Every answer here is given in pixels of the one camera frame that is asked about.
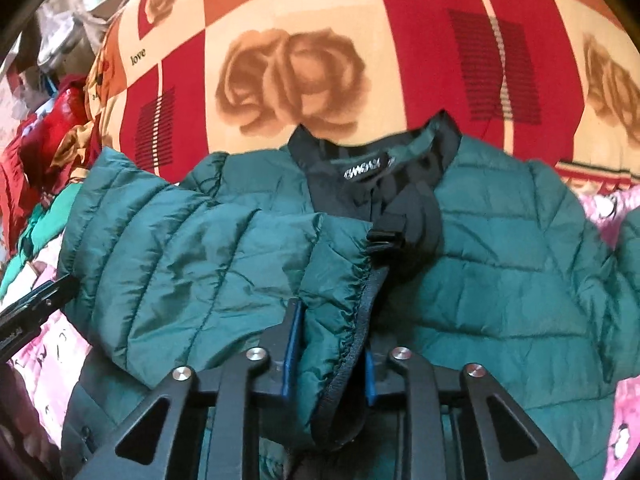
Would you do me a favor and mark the grey crumpled cloth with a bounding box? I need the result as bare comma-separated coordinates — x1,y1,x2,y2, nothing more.
10,0,147,92

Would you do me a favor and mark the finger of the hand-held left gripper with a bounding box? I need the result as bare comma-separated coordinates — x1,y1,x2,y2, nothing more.
0,274,82,361

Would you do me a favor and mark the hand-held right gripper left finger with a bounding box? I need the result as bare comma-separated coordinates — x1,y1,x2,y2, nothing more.
60,297,306,480

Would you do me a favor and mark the dark green puffer jacket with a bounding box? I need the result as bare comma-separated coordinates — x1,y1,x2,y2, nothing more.
57,112,640,480

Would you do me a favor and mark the red crumpled cloth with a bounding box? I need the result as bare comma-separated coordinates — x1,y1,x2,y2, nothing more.
0,74,97,243

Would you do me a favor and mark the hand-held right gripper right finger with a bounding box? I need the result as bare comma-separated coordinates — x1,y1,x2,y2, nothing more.
364,345,581,480

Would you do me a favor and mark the bright green cloth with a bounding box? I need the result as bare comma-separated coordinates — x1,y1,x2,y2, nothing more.
0,180,87,302

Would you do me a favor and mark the red orange rose blanket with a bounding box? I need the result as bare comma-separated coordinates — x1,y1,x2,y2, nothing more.
82,0,640,186

